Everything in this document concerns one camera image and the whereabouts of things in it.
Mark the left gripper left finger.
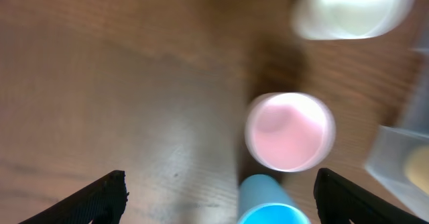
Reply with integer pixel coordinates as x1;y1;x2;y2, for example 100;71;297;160
20;170;129;224

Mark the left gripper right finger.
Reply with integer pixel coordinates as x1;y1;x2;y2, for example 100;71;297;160
313;168;428;224

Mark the light blue cup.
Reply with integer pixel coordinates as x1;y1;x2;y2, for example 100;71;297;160
237;174;311;224

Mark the pink cup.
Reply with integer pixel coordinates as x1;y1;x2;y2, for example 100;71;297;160
245;93;336;172

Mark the pale green cup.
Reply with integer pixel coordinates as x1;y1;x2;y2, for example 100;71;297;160
291;0;414;40

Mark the yellow cup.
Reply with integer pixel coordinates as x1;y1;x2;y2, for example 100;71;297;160
404;146;429;194

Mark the clear plastic storage container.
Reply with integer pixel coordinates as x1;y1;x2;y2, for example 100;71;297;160
363;22;429;222

